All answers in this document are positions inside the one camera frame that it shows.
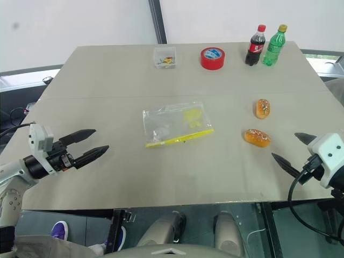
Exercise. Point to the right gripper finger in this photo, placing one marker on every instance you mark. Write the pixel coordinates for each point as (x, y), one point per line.
(286, 165)
(305, 137)

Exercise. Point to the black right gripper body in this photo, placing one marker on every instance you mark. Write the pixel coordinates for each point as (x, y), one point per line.
(317, 173)

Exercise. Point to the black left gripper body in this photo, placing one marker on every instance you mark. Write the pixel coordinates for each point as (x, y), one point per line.
(57, 157)

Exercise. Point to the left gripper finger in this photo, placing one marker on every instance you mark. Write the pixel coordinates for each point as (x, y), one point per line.
(78, 135)
(91, 157)

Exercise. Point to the small golden bread roll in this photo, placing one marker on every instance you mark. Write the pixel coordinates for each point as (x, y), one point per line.
(257, 137)
(262, 108)

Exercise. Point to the clear yellow zip bag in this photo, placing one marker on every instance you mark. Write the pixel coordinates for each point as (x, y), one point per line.
(172, 121)

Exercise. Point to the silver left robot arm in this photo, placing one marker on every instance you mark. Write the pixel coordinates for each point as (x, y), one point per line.
(12, 172)

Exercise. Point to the small red white device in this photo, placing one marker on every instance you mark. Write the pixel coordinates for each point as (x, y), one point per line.
(30, 107)

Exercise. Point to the black table leg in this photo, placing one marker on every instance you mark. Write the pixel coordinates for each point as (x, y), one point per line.
(270, 228)
(115, 231)

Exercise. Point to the purple shoe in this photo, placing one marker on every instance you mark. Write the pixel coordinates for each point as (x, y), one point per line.
(59, 231)
(122, 239)

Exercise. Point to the beige right robot foot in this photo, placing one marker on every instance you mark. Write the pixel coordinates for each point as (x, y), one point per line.
(228, 231)

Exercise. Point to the beige robot foot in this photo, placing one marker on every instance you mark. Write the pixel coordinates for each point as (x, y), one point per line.
(228, 231)
(158, 228)

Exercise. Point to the beige trouser leg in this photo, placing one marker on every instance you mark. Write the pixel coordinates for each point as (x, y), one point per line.
(53, 247)

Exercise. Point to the green bottle yellow cap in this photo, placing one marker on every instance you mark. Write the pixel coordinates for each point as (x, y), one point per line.
(272, 51)

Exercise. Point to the beige left robot foot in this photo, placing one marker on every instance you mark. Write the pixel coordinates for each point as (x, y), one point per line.
(158, 228)

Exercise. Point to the cola bottle red cap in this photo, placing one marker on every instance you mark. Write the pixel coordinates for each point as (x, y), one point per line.
(254, 51)

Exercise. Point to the clear plastic box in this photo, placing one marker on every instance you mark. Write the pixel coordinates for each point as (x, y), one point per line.
(158, 52)

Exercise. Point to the small colourful plastic clips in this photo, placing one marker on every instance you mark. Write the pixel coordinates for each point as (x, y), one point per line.
(166, 60)

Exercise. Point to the red tape roll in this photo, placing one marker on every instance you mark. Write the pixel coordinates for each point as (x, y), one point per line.
(212, 61)

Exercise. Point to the beige robot torso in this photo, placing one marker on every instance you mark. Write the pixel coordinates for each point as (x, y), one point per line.
(172, 251)

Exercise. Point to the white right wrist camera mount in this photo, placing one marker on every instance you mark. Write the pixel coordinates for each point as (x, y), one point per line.
(329, 150)

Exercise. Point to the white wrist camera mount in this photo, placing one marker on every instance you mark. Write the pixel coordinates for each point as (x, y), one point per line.
(37, 137)
(329, 150)

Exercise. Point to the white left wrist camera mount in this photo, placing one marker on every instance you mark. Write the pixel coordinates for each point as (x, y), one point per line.
(37, 137)

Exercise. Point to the window frame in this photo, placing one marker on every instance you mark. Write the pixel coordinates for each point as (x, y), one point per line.
(322, 64)

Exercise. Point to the black vertical post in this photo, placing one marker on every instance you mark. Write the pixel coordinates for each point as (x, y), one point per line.
(158, 21)

